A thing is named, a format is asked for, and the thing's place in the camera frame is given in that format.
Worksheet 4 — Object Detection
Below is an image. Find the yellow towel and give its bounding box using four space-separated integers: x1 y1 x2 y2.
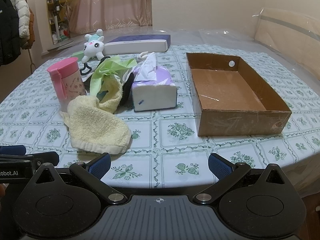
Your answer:
60 76 131 155

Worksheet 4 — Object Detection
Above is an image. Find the green cleaning cloth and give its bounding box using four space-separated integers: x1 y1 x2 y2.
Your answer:
89 55 137 96

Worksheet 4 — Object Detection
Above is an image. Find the black eye mask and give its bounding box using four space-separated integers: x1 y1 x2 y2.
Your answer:
81 56 135 105

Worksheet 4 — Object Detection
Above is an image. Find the floral tablecloth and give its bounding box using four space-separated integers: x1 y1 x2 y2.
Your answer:
1 44 319 192

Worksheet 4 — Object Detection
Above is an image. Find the brown cardboard box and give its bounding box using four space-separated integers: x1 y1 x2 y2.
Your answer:
186 53 291 137

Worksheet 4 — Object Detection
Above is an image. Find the pink cup with lid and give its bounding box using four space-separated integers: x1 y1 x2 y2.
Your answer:
47 57 87 112

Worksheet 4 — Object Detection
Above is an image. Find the black jacket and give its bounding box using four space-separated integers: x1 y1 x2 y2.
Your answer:
0 0 21 66

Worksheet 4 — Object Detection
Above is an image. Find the purple tissue pack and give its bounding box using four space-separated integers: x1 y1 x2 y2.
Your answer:
131 52 177 112

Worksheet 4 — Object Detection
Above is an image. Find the orange brown jacket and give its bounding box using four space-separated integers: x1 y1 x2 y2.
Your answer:
20 1 35 50

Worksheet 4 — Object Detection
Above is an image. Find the small green box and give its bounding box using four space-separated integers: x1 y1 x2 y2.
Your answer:
71 51 84 61

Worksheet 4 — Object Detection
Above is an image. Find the white bunny plush toy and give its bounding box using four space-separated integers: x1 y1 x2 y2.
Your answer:
81 29 104 63

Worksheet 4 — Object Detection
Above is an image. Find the blue and white flat box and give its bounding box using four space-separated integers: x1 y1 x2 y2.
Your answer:
103 34 171 55

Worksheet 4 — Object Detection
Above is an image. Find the white puffer jacket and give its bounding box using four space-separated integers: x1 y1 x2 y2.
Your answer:
11 0 30 39

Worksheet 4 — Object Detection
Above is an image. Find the plastic wrapped headboard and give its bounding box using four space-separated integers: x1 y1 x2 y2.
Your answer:
254 8 319 78

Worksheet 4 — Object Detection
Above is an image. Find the wooden bookshelf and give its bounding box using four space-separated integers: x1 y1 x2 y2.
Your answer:
47 0 70 45

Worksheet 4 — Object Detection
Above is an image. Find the pink curtain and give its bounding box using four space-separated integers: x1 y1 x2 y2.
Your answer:
66 0 152 34

